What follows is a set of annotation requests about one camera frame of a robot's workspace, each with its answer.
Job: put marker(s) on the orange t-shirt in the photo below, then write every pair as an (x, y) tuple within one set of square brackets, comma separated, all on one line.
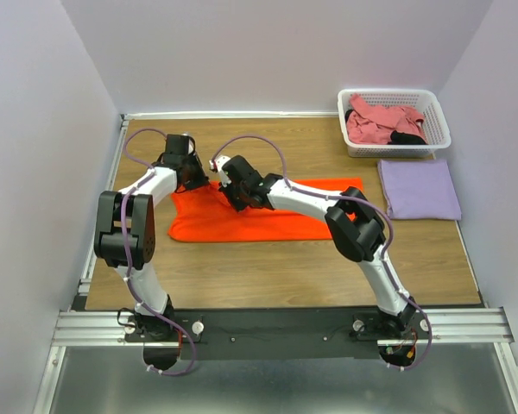
[(205, 215)]

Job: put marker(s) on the black garment in basket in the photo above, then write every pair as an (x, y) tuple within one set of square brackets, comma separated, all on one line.
[(405, 131)]

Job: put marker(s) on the pink t-shirt in basket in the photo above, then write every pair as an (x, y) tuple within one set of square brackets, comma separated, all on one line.
[(359, 105)]

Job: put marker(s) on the aluminium frame rail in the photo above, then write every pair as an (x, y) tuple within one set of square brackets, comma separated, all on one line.
[(467, 367)]

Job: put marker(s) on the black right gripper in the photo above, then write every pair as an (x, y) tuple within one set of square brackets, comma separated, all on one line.
[(224, 188)]

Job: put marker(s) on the folded lavender t-shirt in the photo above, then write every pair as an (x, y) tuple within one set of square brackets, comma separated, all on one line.
[(418, 190)]

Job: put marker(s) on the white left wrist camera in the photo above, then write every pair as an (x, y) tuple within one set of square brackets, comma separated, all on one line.
[(191, 144)]

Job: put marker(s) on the white plastic laundry basket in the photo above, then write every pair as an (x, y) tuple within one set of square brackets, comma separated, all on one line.
[(435, 126)]

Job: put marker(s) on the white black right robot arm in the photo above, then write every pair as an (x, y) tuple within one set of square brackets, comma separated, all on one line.
[(354, 225)]

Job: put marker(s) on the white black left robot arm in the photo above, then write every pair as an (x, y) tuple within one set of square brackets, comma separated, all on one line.
[(124, 236)]

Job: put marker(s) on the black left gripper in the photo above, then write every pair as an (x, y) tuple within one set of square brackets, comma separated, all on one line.
[(201, 179)]

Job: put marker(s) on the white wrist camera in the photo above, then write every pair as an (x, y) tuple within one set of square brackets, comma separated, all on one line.
[(191, 144), (216, 164)]

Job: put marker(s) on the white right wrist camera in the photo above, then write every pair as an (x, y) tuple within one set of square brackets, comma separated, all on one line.
[(216, 164)]

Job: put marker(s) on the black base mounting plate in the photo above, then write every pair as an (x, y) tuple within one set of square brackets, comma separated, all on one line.
[(278, 334)]

